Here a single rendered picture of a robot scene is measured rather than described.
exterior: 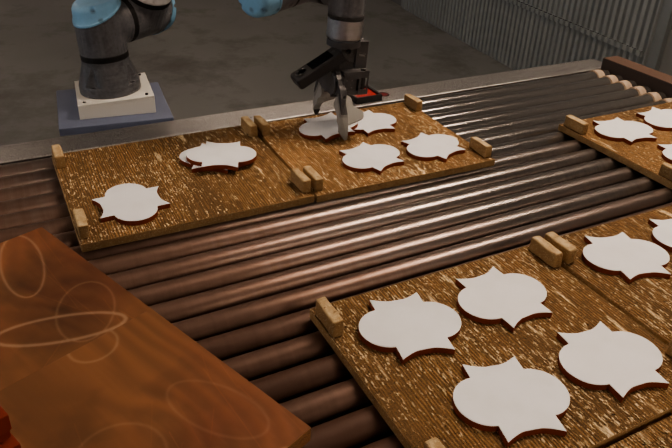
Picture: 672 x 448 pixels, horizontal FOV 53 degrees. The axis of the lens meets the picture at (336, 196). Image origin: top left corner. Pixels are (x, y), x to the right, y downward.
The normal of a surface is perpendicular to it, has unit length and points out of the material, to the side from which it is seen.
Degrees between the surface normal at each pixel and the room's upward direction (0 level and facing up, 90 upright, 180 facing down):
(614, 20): 90
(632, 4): 90
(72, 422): 0
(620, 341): 0
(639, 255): 0
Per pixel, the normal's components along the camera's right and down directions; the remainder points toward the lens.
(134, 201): 0.04, -0.87
